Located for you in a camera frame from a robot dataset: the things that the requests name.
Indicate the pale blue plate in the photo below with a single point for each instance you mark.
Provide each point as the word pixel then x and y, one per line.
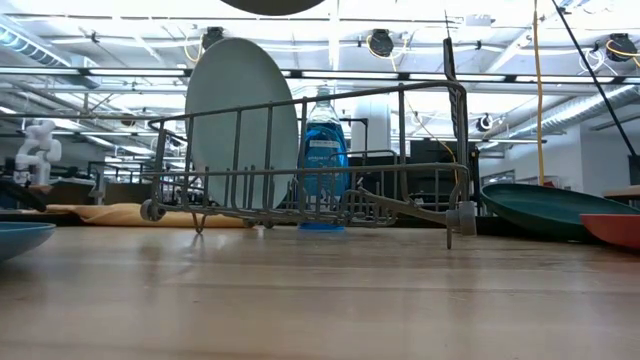
pixel 240 100

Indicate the dark teal plate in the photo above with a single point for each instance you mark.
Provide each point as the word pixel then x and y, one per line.
pixel 540 207

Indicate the orange plate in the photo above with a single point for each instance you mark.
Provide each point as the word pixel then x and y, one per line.
pixel 612 227

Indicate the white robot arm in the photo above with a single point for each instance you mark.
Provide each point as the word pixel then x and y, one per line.
pixel 39 150

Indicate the blue dish soap bottle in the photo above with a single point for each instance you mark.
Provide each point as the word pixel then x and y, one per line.
pixel 324 145

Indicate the white round column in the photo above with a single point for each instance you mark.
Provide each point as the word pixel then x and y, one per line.
pixel 372 125

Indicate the orange cloth towel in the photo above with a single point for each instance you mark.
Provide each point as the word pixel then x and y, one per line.
pixel 115 212

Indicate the wooden table grey legs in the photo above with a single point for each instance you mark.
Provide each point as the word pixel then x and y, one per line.
pixel 625 191

